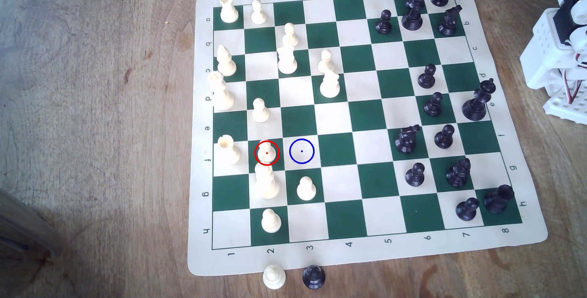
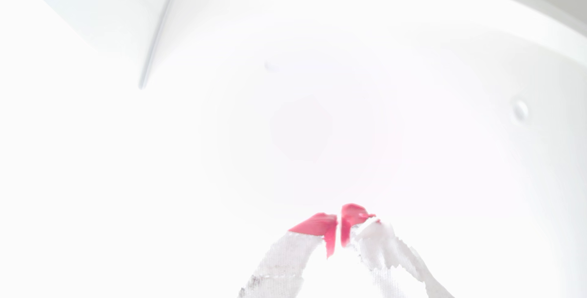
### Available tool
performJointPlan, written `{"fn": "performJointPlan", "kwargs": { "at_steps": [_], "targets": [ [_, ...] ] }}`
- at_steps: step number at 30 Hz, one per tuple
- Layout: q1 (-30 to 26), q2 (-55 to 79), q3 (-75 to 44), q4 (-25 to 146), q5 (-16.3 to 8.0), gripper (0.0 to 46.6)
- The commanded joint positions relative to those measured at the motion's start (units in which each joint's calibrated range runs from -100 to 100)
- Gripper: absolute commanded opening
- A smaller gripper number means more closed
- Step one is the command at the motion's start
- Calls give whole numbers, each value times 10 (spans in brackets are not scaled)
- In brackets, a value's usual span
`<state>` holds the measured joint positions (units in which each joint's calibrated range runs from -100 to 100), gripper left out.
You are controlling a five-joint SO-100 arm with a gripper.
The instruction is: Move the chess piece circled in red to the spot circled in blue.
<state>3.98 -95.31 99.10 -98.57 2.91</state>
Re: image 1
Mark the white queen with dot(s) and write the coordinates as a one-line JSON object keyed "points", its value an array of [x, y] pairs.
{"points": [[221, 94]]}

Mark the black king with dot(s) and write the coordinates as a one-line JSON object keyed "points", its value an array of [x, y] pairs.
{"points": [[475, 106]]}

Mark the black bishop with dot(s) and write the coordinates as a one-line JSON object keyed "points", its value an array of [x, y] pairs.
{"points": [[412, 19]]}

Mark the white king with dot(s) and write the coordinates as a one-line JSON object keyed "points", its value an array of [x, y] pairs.
{"points": [[266, 184]]}

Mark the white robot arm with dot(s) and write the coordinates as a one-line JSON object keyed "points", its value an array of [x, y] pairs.
{"points": [[543, 54]]}

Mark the green white chess mat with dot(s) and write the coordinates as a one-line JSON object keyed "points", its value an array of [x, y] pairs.
{"points": [[336, 146]]}

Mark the white bishop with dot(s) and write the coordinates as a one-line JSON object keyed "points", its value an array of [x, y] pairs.
{"points": [[225, 63]]}

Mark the white rook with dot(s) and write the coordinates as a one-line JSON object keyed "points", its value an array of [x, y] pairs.
{"points": [[228, 151], [228, 10]]}

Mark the white knight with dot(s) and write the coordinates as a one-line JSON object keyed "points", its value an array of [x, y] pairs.
{"points": [[329, 86], [287, 61]]}

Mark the black knight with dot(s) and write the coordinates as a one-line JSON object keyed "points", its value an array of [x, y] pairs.
{"points": [[458, 174], [406, 141], [448, 22]]}

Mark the white pawn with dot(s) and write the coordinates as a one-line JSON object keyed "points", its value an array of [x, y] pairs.
{"points": [[271, 222], [260, 111], [268, 153], [306, 189], [326, 60], [258, 13], [274, 278], [289, 34]]}

